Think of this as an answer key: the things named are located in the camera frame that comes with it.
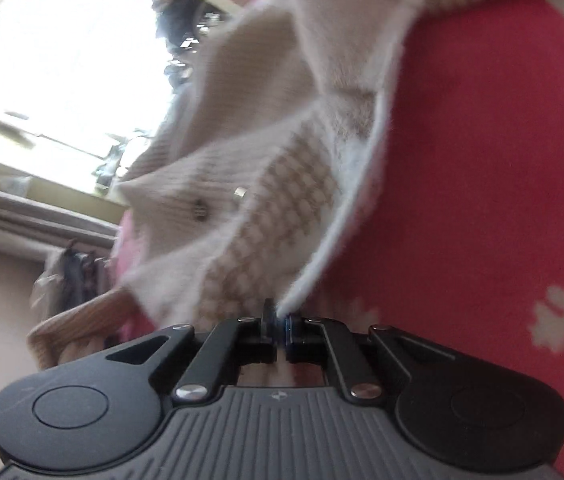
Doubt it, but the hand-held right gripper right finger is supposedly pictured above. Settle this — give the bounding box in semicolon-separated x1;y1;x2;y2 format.
283;314;459;404

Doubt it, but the grey curtain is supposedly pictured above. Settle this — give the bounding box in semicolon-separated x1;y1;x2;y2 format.
0;182;123;261

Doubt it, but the beige checked knit cardigan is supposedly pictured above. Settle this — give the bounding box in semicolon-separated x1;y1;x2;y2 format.
27;0;564;391

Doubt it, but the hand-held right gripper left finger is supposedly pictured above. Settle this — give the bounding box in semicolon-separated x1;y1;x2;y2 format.
104;299;282;406

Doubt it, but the stack of dark folded clothes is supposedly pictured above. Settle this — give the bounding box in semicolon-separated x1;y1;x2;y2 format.
29;245;113;313

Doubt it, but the pink floral blanket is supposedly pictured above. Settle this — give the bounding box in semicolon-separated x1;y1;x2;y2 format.
112;0;564;391

